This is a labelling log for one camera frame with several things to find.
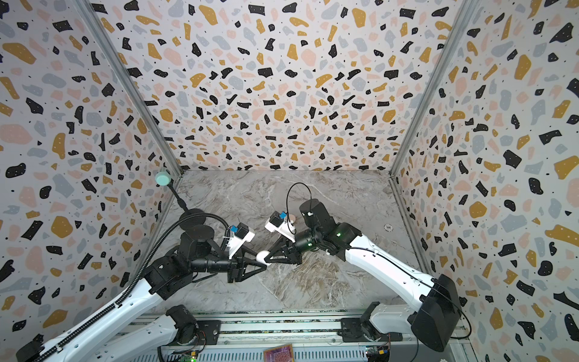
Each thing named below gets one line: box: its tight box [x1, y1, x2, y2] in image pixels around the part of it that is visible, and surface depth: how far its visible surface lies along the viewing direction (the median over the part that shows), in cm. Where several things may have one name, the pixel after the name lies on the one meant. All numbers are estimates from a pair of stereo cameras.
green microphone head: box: [155, 171, 172, 187], surface depth 74 cm
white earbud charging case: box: [255, 250, 272, 267], surface depth 64 cm
